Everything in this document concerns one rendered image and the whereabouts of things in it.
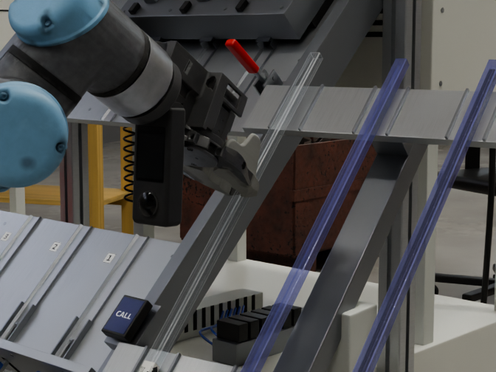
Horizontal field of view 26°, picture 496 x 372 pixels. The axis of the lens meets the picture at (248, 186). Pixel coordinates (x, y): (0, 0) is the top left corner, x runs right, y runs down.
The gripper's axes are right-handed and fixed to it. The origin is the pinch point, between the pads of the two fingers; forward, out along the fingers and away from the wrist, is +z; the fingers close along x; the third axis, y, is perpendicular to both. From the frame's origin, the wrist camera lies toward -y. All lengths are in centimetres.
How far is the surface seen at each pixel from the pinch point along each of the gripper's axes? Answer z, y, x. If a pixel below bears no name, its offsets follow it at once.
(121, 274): 9.0, -8.6, 20.1
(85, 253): 10.4, -6.3, 28.4
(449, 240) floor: 427, 153, 175
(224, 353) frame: 41.5, -9.2, 24.5
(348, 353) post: 7.7, -13.2, -13.9
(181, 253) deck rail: 7.8, -5.2, 11.3
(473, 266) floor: 379, 123, 137
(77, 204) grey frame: 52, 15, 75
